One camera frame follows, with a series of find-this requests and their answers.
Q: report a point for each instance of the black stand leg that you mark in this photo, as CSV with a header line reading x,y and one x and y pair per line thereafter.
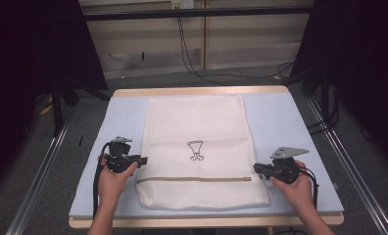
x,y
57,111

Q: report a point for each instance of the black curtain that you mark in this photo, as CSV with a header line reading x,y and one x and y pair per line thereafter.
x,y
35,65
362,65

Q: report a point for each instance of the white mesh laundry bag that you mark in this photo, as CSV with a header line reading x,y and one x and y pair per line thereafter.
x,y
195,124

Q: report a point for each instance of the person's right hand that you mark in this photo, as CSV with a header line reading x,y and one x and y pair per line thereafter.
x,y
296,192

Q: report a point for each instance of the person's left hand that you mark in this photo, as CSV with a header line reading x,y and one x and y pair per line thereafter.
x,y
112,186

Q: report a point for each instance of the yellow tape piece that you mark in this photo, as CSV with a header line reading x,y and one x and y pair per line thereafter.
x,y
46,110

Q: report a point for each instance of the white wall outlet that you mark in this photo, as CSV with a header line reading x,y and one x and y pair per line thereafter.
x,y
182,4

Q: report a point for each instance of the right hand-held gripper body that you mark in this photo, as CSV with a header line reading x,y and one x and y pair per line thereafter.
x,y
285,166

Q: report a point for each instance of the light blue foam mat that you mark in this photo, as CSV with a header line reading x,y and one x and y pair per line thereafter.
x,y
277,114

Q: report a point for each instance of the metal floor rail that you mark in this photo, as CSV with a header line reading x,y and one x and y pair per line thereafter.
x,y
35,186
352,169

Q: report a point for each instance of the black horizontal bar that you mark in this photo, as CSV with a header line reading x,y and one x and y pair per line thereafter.
x,y
195,13

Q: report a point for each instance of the wooden table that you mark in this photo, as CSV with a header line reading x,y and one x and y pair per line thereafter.
x,y
198,90

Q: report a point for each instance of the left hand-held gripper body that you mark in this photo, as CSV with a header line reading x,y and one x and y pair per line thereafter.
x,y
120,156

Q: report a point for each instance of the small black floor item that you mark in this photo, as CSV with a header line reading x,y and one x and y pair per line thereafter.
x,y
81,140

